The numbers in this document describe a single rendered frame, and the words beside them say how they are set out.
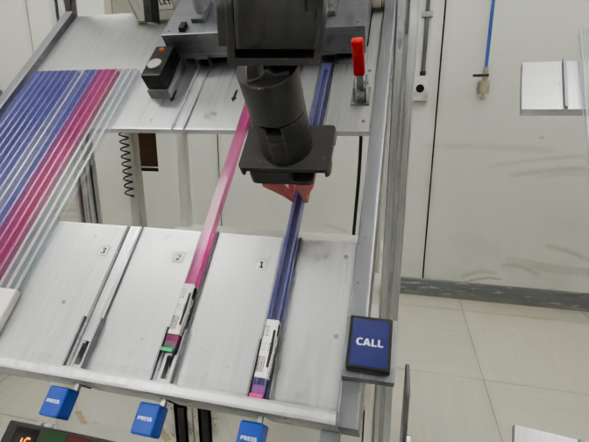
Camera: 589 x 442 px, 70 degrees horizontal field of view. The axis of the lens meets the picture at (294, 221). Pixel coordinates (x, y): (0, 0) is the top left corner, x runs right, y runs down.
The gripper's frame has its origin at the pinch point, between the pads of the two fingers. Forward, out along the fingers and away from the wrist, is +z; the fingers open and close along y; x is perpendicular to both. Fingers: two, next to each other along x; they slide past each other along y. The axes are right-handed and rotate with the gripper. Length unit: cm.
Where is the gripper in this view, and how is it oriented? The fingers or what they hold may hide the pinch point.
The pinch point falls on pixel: (300, 195)
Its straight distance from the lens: 54.2
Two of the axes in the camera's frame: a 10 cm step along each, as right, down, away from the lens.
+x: -1.7, 8.4, -5.2
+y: -9.7, -0.5, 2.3
